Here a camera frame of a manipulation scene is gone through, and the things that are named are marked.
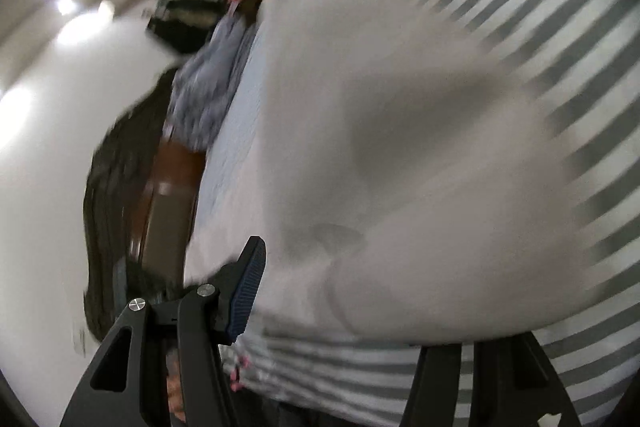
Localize beige pants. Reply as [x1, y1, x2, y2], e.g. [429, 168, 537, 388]
[185, 0, 596, 343]

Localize folded blue-grey quilt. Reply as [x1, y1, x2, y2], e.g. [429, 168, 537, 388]
[164, 9, 257, 152]

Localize bed with striped sheet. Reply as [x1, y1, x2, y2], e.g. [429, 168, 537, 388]
[182, 0, 640, 427]

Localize black hanging jacket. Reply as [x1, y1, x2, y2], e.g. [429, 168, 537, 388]
[147, 0, 223, 55]

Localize dark wooden headboard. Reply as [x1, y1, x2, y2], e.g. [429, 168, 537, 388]
[81, 69, 206, 340]

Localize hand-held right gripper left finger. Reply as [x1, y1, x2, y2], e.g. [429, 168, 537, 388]
[60, 235, 267, 427]

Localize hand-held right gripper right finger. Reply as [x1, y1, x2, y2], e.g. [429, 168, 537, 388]
[402, 334, 582, 427]

